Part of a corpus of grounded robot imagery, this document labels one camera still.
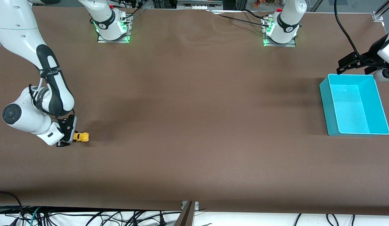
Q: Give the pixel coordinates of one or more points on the grey frame post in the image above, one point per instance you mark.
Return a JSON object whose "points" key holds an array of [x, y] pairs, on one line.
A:
{"points": [[186, 216]]}

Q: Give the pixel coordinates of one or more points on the turquoise plastic bin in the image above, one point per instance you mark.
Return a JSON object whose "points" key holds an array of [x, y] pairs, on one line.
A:
{"points": [[354, 110]]}

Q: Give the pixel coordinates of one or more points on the aluminium frame profile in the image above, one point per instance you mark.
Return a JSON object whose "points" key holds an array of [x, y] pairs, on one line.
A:
{"points": [[378, 15]]}

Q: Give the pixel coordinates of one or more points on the brown table cover sheet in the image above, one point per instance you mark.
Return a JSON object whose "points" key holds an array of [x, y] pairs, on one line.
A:
{"points": [[194, 125]]}

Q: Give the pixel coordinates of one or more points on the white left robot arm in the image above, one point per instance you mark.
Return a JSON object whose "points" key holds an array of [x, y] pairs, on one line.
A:
{"points": [[287, 22]]}

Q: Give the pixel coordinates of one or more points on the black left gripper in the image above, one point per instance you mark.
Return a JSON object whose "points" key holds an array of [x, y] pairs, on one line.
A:
{"points": [[367, 59]]}

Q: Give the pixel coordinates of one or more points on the yellow beetle toy car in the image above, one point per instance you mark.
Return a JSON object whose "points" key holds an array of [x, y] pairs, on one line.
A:
{"points": [[82, 137]]}

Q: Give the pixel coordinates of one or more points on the metal corner bracket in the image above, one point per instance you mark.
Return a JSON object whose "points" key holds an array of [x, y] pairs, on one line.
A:
{"points": [[197, 205]]}

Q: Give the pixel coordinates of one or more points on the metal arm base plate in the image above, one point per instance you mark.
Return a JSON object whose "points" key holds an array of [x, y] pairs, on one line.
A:
{"points": [[101, 40], [290, 45]]}

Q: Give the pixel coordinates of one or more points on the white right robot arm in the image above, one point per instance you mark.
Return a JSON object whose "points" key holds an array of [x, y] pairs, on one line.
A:
{"points": [[18, 31]]}

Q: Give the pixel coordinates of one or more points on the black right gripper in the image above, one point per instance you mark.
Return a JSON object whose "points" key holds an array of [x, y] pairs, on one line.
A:
{"points": [[68, 128]]}

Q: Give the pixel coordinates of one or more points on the white power strip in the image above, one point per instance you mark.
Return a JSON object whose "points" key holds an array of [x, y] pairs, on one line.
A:
{"points": [[199, 7]]}

